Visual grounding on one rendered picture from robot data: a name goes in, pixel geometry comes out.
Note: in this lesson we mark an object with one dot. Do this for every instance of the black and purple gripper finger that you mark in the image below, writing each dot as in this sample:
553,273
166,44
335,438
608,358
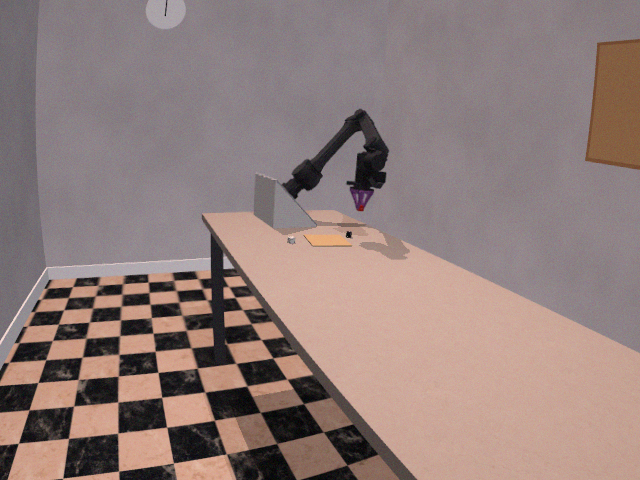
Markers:
358,200
369,194

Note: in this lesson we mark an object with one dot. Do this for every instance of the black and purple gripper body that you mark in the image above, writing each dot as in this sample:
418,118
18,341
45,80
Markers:
361,186

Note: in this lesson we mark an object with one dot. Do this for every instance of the tan mat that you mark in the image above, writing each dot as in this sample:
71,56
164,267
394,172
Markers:
326,240

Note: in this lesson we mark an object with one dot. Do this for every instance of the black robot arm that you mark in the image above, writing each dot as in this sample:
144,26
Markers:
374,160

